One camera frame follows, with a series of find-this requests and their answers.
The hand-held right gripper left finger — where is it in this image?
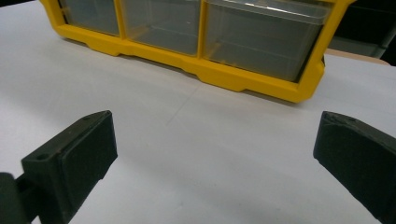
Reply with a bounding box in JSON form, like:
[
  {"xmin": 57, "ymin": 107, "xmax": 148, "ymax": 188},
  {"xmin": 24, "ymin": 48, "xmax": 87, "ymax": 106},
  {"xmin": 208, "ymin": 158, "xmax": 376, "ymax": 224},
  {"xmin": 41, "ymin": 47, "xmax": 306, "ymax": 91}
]
[{"xmin": 21, "ymin": 109, "xmax": 119, "ymax": 224}]

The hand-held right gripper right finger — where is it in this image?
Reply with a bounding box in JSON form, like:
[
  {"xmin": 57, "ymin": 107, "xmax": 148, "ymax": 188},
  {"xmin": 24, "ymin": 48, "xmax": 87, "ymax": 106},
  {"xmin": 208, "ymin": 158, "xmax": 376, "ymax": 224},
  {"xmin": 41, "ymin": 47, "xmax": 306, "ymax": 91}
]
[{"xmin": 313, "ymin": 110, "xmax": 396, "ymax": 224}]

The clear plastic drawer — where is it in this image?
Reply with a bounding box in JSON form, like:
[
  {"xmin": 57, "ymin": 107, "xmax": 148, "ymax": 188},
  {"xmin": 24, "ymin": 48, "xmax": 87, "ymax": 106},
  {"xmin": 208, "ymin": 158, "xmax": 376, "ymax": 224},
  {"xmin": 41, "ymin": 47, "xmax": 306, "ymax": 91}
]
[
  {"xmin": 120, "ymin": 0, "xmax": 202, "ymax": 57},
  {"xmin": 59, "ymin": 0, "xmax": 120, "ymax": 36},
  {"xmin": 204, "ymin": 0, "xmax": 332, "ymax": 83}
]

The yellow drawer organizer frame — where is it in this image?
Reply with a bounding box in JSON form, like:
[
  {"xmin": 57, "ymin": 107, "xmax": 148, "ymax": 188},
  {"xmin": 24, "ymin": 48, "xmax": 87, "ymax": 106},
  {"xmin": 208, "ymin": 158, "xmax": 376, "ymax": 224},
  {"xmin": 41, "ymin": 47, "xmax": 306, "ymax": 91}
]
[{"xmin": 39, "ymin": 0, "xmax": 357, "ymax": 104}]

